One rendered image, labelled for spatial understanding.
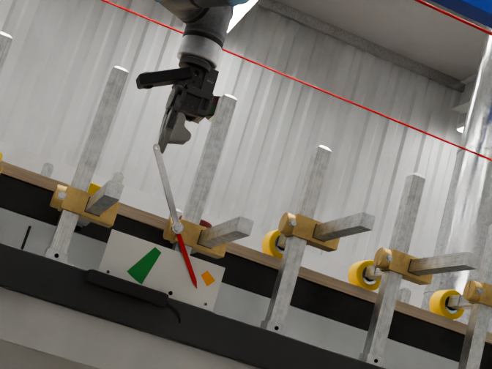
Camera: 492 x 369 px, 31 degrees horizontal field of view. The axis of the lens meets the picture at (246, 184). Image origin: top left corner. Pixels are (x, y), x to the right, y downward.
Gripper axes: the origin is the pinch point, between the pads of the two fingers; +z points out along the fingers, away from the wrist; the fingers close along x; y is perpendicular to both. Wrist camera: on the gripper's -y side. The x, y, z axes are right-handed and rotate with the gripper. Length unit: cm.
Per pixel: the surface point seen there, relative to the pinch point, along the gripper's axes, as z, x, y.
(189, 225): 13.0, 5.4, 12.1
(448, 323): 11, 27, 91
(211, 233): 14.9, -4.2, 15.0
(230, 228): 15.2, -17.5, 15.1
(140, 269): 25.1, 5.3, 4.6
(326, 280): 11, 27, 55
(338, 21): -395, 699, 261
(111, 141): -177, 718, 61
